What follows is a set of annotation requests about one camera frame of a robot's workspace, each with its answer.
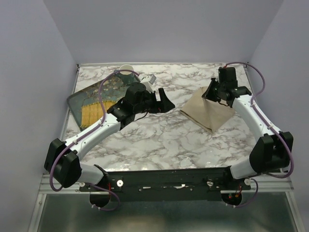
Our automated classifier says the silver aluminium frame rail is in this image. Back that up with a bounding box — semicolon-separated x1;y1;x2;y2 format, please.
26;61;300;232

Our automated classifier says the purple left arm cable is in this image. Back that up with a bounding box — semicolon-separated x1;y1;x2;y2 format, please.
49;70;142;211

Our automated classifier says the black metal base rail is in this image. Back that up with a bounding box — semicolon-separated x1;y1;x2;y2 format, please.
79;168;251;206

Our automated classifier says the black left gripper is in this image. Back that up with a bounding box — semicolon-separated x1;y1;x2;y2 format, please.
134;88;175;115

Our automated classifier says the green floral tray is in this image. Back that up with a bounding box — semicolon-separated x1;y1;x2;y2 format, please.
67;73;140;131

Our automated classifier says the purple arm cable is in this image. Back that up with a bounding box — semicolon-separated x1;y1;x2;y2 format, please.
222;61;295;208
49;70;142;211

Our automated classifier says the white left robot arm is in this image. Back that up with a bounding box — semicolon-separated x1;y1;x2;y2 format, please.
44;82;175;191

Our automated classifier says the green ceramic mug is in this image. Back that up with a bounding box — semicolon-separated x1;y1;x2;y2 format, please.
115;64;136;85

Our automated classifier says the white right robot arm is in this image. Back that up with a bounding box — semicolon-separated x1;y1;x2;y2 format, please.
202;65;294;189

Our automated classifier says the beige cloth napkin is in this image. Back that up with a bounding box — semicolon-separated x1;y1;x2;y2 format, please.
180;87;235;134

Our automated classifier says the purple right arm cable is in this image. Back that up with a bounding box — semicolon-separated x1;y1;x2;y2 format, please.
222;61;295;208

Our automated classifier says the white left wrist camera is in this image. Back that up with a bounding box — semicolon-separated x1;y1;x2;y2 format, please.
140;74;156;93

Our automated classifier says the yellow bamboo mat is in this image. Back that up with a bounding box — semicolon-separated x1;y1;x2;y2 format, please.
80;102;103;129

